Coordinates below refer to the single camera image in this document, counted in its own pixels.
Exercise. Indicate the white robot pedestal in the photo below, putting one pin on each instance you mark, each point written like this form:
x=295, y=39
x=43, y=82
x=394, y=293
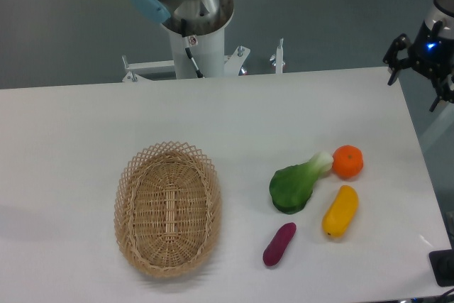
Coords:
x=197, y=29

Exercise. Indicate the purple sweet potato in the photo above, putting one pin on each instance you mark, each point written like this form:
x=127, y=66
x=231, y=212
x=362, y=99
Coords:
x=276, y=248

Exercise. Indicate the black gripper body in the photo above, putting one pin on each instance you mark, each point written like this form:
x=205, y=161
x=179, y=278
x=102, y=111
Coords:
x=431, y=54

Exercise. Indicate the white metal base frame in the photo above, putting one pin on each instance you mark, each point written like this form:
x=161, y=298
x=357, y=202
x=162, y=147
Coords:
x=233, y=65

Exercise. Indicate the orange tangerine toy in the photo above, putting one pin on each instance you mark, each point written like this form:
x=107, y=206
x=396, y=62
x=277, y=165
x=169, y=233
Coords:
x=347, y=161

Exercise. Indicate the green bok choy toy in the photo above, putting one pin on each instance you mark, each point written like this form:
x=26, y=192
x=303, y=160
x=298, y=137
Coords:
x=292, y=187

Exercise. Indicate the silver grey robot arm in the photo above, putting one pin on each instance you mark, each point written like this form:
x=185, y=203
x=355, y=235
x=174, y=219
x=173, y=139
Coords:
x=160, y=11

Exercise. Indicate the black device at table edge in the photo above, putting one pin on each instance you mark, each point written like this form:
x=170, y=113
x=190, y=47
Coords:
x=442, y=266

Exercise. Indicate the woven wicker basket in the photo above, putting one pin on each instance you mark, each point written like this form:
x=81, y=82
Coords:
x=168, y=209

